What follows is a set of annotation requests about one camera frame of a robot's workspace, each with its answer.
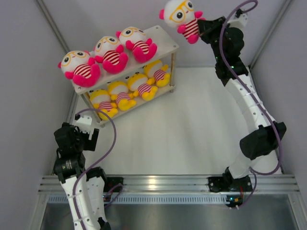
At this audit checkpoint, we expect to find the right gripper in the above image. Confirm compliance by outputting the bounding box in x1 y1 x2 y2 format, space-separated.
196 17 229 63

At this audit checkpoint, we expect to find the yellow plush striped shirt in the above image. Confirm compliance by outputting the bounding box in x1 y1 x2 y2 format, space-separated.
107 81 137 111

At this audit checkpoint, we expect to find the pink plush with yellow glasses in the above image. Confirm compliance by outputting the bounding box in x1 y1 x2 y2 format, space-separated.
116 26 158 63

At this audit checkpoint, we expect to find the yellow plush with black eyes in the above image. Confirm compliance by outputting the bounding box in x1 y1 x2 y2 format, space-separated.
127 73 158 101

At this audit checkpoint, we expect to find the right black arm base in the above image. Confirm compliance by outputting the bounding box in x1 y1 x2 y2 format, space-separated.
208 175 253 193

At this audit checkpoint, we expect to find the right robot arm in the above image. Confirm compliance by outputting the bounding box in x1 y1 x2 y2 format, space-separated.
198 17 286 192

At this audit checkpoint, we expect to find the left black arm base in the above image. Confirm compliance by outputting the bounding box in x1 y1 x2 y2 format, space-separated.
104 176 124 193

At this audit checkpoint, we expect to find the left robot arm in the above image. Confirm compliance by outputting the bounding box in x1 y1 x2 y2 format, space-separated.
53 122 111 230

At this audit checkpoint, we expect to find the yellow plush lower shelf left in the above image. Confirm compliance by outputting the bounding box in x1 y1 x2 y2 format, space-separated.
90 89 118 118

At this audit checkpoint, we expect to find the yellow plush shelf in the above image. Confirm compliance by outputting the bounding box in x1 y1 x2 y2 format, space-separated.
143 60 170 87
90 89 118 118

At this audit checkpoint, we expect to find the white two-tier shelf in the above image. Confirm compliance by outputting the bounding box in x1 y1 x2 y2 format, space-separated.
74 25 178 118

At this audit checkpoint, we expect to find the yellow plush lower shelf right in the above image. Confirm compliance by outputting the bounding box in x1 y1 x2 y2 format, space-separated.
143 60 170 87

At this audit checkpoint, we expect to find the pink plush on shelf top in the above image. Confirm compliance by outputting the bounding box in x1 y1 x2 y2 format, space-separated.
58 50 101 88

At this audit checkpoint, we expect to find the small black connector board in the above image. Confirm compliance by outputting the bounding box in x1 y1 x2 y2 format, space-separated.
226 195 243 208

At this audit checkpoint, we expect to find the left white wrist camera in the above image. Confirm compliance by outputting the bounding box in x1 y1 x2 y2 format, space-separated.
75 114 93 135

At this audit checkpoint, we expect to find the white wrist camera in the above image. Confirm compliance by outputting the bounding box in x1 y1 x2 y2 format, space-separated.
227 9 248 30
75 114 93 135

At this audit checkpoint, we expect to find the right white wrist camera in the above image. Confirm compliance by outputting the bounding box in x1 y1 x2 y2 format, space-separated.
227 9 248 30

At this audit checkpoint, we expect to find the aluminium front rail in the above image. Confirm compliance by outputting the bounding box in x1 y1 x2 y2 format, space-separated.
38 174 300 192

